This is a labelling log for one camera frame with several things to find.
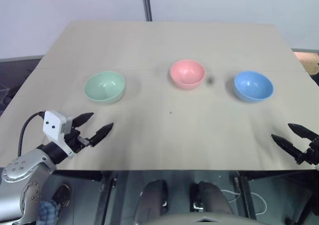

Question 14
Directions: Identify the dark shoe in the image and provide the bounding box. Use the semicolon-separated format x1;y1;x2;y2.
51;184;72;212

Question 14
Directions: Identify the blue plastic bowl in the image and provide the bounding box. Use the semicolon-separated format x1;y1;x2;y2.
233;70;274;103

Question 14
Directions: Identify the white floor cable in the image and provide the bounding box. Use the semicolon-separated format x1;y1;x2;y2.
220;185;268;216

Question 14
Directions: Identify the grey vertical pole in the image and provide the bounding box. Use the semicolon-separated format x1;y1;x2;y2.
140;0;153;22

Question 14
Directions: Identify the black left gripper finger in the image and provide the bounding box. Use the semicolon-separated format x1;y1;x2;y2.
72;112;95;129
88;122;115;147

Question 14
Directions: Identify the blue checked cloth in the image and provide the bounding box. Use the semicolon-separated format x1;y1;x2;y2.
39;200;59;225

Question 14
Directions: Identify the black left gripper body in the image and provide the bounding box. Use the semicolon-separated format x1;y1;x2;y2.
64;126;91;154

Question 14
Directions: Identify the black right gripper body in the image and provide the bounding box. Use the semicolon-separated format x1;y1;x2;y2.
298;137;319;166

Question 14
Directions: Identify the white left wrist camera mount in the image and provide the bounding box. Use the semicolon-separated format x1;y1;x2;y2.
42;110;76;159

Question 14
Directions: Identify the black table leg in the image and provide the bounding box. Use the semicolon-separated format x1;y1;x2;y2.
229;170;258;221
96;171;118;225

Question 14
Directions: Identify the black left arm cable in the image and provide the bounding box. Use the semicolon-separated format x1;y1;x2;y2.
17;112;46;158

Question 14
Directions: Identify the pink-red plastic bowl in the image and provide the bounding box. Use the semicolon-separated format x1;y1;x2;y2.
169;59;206;91

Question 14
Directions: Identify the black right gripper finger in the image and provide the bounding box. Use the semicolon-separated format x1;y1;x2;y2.
271;134;305;165
288;122;319;142

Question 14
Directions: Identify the brown wooden board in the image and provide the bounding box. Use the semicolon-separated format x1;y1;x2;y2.
293;51;319;74

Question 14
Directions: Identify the dark rounded robot foot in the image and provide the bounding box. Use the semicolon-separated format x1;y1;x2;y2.
135;179;169;222
190;181;234;217

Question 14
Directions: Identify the green plastic bowl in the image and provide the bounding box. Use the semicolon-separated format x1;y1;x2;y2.
84;71;126;105

